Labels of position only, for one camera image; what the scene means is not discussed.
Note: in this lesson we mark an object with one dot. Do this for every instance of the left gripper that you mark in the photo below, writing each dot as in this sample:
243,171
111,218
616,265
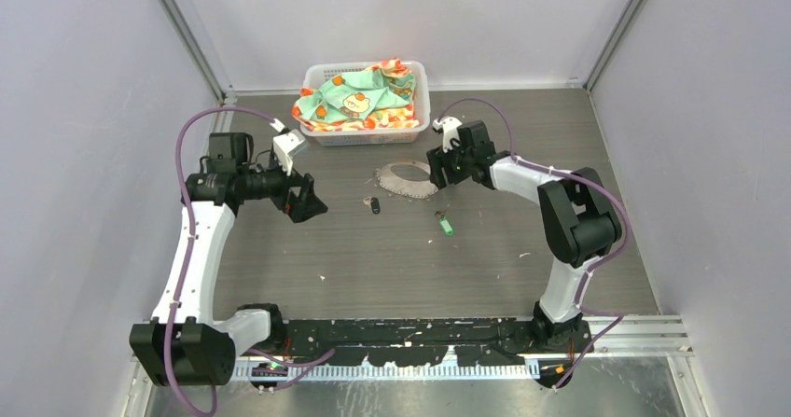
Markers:
302,206

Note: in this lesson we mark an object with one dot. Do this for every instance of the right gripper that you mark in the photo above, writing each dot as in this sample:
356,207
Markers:
438,159

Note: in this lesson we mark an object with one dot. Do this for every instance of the large metal keyring holder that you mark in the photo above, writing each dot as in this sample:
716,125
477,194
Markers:
398,185

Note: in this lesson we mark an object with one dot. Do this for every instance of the key with green tag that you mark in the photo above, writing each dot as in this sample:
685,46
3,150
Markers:
444,223

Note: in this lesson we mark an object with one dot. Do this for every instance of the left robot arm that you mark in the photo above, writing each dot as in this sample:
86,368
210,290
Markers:
183,342

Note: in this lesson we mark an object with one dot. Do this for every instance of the green orange patterned cloth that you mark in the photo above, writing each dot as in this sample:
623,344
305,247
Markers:
378,97

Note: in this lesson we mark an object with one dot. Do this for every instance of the white plastic basket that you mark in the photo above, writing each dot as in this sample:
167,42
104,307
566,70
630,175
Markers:
320,73

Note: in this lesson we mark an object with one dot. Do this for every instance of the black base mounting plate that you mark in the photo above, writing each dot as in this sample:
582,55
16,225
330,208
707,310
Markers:
499,341

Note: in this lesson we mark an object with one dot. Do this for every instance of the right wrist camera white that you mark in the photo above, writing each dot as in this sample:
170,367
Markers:
448,127

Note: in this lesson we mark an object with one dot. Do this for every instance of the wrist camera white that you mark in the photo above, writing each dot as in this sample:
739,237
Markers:
286,146
448,127

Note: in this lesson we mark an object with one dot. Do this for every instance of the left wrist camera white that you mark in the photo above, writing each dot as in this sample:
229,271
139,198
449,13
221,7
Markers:
286,146

